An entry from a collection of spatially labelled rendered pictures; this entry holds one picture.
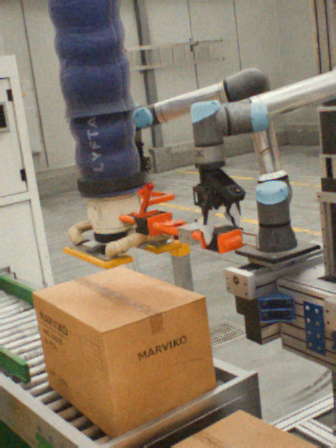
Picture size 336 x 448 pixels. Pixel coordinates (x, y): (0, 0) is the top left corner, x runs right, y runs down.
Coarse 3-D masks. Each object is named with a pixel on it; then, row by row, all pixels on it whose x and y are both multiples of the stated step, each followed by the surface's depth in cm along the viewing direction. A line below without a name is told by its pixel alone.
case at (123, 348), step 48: (48, 288) 248; (96, 288) 240; (144, 288) 233; (48, 336) 241; (96, 336) 201; (144, 336) 205; (192, 336) 215; (96, 384) 211; (144, 384) 207; (192, 384) 218
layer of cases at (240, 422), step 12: (228, 420) 213; (240, 420) 212; (252, 420) 211; (204, 432) 208; (216, 432) 207; (228, 432) 206; (240, 432) 205; (252, 432) 204; (264, 432) 203; (276, 432) 202; (180, 444) 203; (192, 444) 202; (204, 444) 201; (216, 444) 200; (228, 444) 199; (240, 444) 198; (252, 444) 197; (264, 444) 196; (276, 444) 196; (288, 444) 195; (300, 444) 194; (312, 444) 193
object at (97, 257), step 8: (88, 240) 220; (64, 248) 226; (72, 248) 223; (80, 248) 220; (104, 248) 208; (80, 256) 215; (88, 256) 211; (96, 256) 207; (104, 256) 206; (120, 256) 204; (128, 256) 204; (96, 264) 205; (104, 264) 200; (112, 264) 200; (120, 264) 202
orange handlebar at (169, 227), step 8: (144, 192) 249; (152, 192) 244; (160, 192) 240; (152, 200) 229; (160, 200) 230; (168, 200) 232; (120, 216) 209; (128, 216) 205; (160, 224) 187; (168, 224) 185; (176, 224) 186; (184, 224) 185; (160, 232) 188; (168, 232) 185; (176, 232) 181; (232, 240) 162; (240, 240) 163
